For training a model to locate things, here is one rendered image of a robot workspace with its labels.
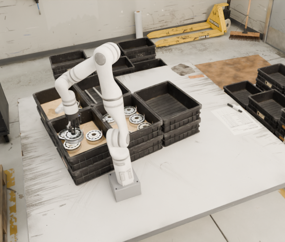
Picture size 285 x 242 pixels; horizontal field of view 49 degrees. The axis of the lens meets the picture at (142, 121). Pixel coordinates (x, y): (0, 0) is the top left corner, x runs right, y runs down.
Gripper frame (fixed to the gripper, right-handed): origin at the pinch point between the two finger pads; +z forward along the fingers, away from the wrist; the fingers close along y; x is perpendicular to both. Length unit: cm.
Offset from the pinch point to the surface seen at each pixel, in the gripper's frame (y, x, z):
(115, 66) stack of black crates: 170, 45, 51
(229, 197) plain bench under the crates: -1, -85, 30
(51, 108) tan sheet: 39, 43, 17
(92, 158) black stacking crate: -4.5, -9.6, 14.6
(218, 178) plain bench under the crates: 11, -79, 30
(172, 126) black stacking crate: 34, -47, 15
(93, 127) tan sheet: 24.7, 2.9, 17.3
